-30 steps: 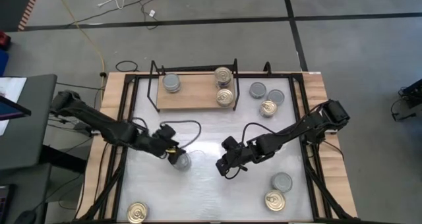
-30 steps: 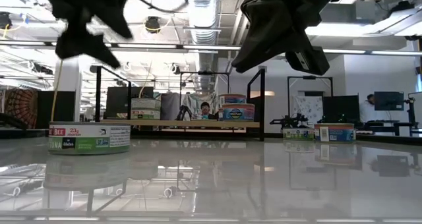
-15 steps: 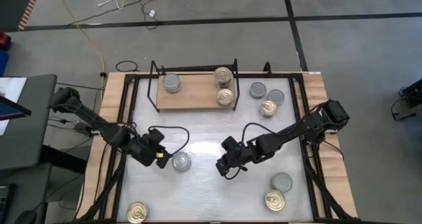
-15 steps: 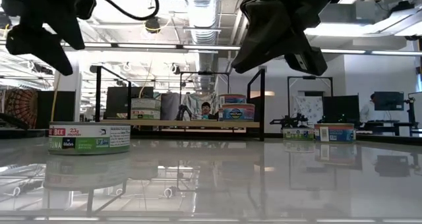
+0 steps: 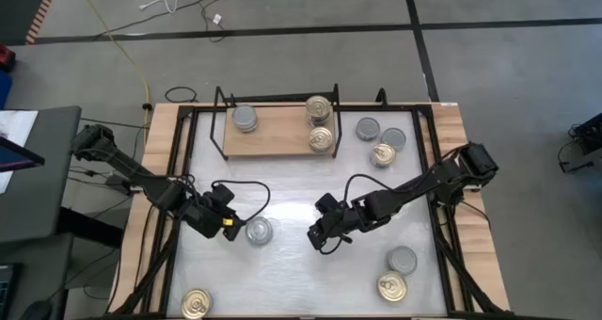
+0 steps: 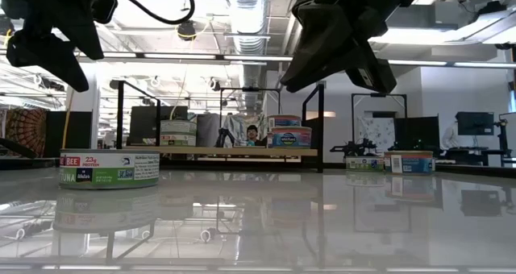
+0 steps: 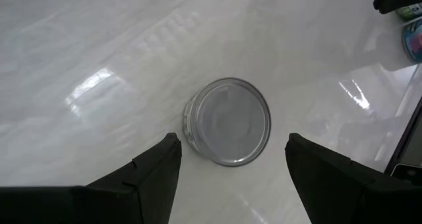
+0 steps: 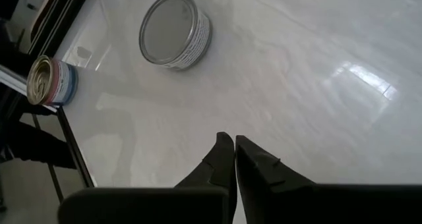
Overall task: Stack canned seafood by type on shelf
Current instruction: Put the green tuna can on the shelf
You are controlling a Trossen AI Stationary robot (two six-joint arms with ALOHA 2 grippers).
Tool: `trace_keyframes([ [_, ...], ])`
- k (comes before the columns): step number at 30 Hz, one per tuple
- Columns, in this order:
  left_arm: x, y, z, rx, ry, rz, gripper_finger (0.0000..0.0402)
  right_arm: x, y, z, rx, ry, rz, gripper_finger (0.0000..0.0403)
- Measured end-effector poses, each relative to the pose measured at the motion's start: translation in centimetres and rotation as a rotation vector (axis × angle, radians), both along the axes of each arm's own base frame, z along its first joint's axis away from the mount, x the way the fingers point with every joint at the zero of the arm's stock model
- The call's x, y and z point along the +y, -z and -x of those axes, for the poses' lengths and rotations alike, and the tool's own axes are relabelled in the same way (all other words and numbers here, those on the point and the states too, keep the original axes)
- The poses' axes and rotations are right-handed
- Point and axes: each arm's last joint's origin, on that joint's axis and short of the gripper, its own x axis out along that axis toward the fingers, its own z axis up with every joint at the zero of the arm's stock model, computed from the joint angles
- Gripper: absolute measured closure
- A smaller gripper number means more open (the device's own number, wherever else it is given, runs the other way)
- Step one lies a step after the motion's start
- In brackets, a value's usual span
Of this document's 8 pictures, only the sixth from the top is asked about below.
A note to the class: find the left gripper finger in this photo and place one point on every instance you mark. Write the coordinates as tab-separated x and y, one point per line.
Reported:
44	52
80	36

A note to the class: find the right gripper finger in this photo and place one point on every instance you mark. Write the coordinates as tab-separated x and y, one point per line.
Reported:
322	44
371	70

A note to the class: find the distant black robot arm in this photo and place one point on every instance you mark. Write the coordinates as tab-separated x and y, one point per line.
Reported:
354	148
223	137

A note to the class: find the white poster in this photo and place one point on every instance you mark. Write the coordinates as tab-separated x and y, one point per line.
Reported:
377	129

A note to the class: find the orange patterned tapestry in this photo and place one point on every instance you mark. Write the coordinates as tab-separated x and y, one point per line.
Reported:
28	125

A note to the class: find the black partition panel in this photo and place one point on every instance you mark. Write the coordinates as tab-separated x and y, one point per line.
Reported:
78	135

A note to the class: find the long hanging light fixture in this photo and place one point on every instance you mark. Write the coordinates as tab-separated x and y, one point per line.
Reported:
219	57

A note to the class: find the person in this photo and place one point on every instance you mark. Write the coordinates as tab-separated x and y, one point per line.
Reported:
253	135
450	137

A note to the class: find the black round ceiling device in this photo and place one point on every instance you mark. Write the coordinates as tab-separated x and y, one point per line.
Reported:
186	30

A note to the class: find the black desk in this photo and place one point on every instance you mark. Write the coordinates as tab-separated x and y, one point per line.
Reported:
463	150

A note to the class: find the distant black station frame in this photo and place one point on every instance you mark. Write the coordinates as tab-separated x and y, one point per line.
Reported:
250	89
353	121

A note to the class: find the silver ribbed ventilation duct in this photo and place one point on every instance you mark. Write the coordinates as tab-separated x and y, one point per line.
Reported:
246	20

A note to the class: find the black wall screen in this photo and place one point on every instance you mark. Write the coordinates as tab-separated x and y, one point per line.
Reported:
475	123

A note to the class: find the wooden shelf black frame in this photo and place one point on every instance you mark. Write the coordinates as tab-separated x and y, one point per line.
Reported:
225	151

